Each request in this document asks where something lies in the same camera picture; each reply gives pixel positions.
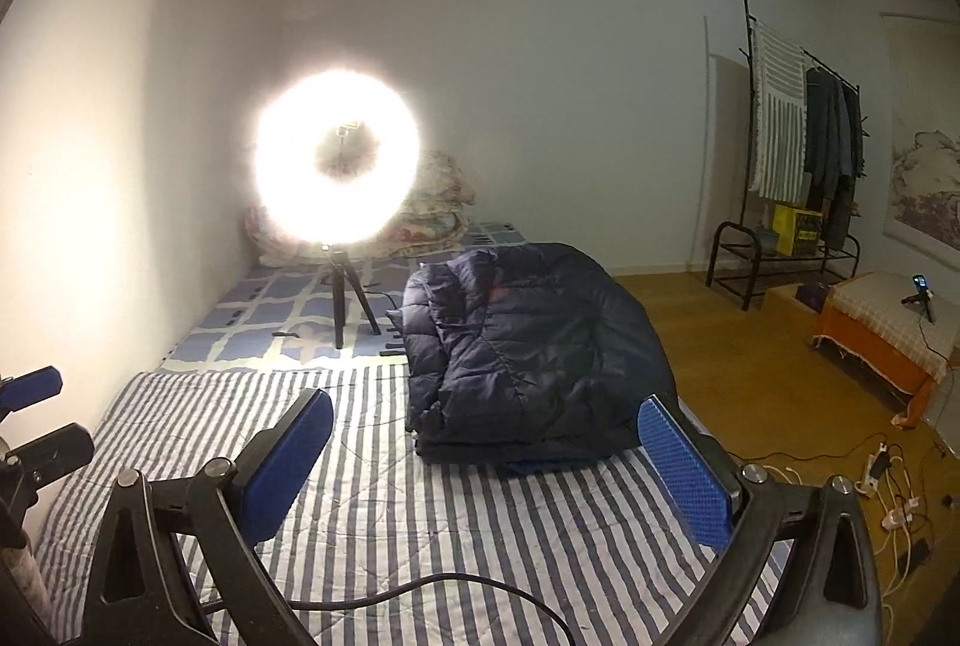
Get phone on small tripod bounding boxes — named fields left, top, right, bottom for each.
left=904, top=273, right=938, bottom=324

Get navy puffer jacket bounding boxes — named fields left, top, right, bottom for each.
left=386, top=242, right=676, bottom=476

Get tangle of floor cables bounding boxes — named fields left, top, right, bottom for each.
left=750, top=421, right=960, bottom=609

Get black metal coat rack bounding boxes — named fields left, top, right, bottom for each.
left=705, top=0, right=863, bottom=310

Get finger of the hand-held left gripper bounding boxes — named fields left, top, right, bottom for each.
left=0, top=367, right=65, bottom=422
left=0, top=425, right=95, bottom=489

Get blue checked bed sheet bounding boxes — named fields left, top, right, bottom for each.
left=161, top=222, right=526, bottom=369

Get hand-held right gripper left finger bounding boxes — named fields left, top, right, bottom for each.
left=79, top=387, right=335, bottom=646

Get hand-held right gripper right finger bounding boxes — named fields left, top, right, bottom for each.
left=636, top=395, right=882, bottom=646

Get wall scroll painting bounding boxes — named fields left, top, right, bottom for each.
left=885, top=12, right=960, bottom=257

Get white power strip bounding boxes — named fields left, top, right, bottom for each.
left=881, top=500, right=923, bottom=531
left=855, top=447, right=893, bottom=493

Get dark hanging clothes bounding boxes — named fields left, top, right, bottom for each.
left=802, top=65, right=867, bottom=246

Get black light tripod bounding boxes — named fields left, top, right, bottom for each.
left=322, top=245, right=380, bottom=351

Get floral bedding pile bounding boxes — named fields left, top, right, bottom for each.
left=240, top=151, right=481, bottom=265

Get orange covered bed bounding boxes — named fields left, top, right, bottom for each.
left=810, top=271, right=960, bottom=426

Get striped hanging towel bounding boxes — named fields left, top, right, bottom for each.
left=750, top=20, right=811, bottom=205

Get yellow box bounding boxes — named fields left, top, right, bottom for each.
left=772, top=203, right=822, bottom=256

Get blue white striped quilt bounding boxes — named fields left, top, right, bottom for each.
left=34, top=357, right=796, bottom=646

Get ring light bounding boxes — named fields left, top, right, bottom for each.
left=251, top=68, right=425, bottom=250

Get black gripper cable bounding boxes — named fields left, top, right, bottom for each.
left=202, top=575, right=586, bottom=646

